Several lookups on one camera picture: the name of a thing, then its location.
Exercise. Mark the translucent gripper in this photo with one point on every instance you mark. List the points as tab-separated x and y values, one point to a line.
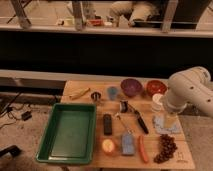
169	119

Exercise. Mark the black eraser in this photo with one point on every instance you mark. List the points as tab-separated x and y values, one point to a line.
107	123

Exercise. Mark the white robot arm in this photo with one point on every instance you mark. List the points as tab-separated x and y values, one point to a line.
187	86

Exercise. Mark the white paper cup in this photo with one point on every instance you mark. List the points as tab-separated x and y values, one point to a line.
157	102

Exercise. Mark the blue plastic cup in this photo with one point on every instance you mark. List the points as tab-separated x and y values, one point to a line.
112	92

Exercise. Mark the small metal cup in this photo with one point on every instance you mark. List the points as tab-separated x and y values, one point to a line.
95	96

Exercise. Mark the blue patterned cloth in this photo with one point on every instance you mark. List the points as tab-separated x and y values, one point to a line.
160	128

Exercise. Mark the bunch of dark grapes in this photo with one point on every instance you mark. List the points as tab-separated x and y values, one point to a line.
167	149

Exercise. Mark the orange carrot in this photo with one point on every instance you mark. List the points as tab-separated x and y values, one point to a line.
142	150

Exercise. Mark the red bowl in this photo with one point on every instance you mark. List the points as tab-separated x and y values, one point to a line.
155	86

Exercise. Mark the blue sponge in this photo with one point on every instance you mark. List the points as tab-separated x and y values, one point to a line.
127	143

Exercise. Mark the purple bowl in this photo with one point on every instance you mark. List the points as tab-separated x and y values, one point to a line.
131	87

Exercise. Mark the metal spoon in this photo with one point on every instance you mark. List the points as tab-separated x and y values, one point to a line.
118	116

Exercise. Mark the peach fruit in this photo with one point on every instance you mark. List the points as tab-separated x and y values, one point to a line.
108	146

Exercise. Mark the banana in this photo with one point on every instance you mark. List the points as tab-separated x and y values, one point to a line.
79	93

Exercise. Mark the green plastic tray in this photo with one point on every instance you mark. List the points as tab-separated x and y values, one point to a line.
69	135

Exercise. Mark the person in beige clothes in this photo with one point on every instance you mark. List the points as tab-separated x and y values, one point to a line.
136	12

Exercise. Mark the black power adapter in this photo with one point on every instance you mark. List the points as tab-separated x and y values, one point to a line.
26	115

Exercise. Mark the black handled peeler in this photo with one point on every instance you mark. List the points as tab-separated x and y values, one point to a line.
126	107

